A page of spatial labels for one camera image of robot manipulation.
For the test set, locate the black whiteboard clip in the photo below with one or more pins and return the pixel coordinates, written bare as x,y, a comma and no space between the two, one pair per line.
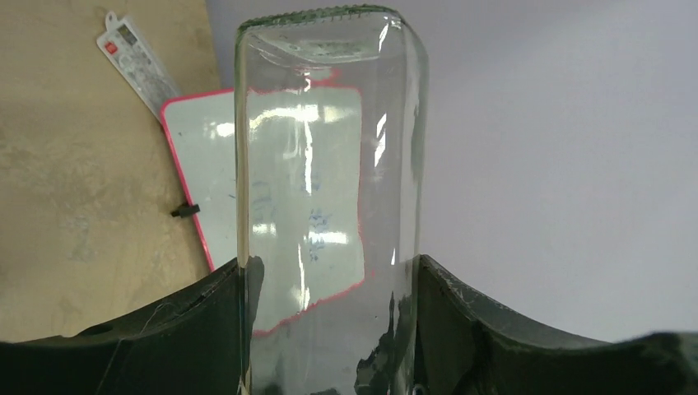
185,210

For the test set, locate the pink-framed whiteboard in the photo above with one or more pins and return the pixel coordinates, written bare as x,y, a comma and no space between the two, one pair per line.
200,131

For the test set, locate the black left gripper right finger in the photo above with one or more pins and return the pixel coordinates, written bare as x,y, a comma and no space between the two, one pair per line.
468,343

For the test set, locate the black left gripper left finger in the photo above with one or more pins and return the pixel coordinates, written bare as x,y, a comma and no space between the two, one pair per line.
185,343

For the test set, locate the clear glass wine bottle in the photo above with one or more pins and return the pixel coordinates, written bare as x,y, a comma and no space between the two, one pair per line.
330,115

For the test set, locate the white remote control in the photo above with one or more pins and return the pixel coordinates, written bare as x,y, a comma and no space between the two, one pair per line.
125,47

